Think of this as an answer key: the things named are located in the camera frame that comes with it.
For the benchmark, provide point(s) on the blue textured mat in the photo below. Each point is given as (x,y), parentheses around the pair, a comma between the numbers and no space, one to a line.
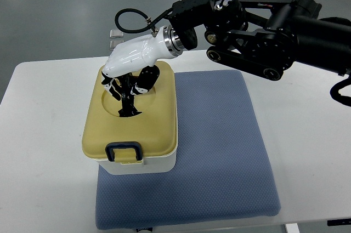
(222,169)

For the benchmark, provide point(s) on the white table leg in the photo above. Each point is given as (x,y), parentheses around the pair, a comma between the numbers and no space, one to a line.
(292,228)

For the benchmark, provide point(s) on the black table control panel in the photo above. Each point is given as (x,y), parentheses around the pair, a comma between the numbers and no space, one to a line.
(339,222)

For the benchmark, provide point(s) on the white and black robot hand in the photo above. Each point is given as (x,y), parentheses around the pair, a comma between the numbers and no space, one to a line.
(138,53)

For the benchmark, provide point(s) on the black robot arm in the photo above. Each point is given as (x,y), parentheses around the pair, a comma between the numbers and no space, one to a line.
(265,37)

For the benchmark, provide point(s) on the upper metal floor plate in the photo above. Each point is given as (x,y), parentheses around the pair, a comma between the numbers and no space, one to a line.
(116,33)

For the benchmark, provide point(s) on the white storage box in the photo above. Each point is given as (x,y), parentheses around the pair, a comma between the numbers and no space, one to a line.
(159,164)

